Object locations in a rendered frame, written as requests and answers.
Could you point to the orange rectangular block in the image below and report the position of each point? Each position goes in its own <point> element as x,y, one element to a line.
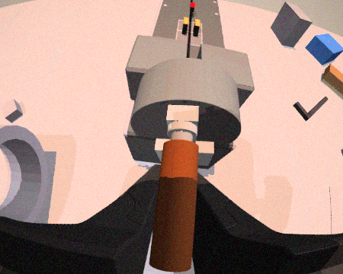
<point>334,79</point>

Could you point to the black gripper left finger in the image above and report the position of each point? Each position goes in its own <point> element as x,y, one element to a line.
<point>113,241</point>

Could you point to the blue rectangular block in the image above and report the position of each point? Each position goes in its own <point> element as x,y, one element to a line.
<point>324,48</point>

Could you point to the dark brown l-shaped bar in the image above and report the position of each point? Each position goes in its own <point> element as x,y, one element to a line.
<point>308,115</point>

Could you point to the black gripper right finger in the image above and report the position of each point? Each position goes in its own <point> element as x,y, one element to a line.
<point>228,240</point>

